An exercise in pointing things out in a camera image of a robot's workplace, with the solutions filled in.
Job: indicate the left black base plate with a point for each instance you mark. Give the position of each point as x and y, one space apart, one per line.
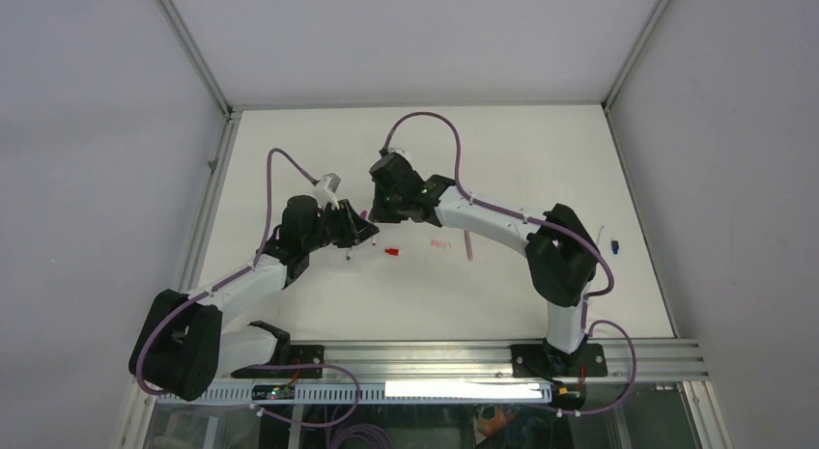
299 354

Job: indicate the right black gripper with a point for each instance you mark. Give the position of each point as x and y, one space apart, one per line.
378 214

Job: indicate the orange object under table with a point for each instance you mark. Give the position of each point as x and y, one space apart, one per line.
490 419

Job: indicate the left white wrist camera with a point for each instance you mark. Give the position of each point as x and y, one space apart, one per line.
325 191

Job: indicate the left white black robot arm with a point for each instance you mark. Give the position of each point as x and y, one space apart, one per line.
185 343

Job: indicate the white slotted cable duct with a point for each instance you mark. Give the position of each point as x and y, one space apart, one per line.
390 392

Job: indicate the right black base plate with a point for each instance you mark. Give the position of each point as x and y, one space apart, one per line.
543 361

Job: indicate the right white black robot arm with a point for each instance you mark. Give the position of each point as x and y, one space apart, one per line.
561 256

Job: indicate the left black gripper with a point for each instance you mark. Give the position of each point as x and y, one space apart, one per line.
354 230

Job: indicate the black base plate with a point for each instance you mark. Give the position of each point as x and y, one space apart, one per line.
543 361
299 354

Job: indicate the aluminium mounting rail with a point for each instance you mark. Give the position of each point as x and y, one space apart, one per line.
639 360

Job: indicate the pink purple pen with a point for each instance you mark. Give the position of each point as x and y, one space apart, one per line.
468 246

